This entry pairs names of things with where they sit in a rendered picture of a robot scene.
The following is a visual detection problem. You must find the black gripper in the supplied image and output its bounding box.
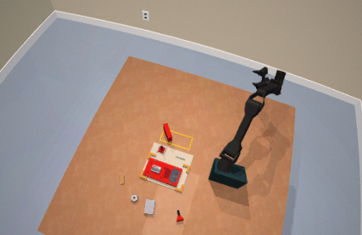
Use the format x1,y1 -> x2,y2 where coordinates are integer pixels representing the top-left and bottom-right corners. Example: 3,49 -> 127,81
252,67 -> 270,87

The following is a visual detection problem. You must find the black toy car wheel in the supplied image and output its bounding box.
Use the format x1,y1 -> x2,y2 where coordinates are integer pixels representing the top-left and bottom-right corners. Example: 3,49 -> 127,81
131,194 -> 138,202

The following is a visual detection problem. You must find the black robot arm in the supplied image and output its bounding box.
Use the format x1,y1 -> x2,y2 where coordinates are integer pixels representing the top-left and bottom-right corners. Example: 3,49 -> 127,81
217,69 -> 286,173

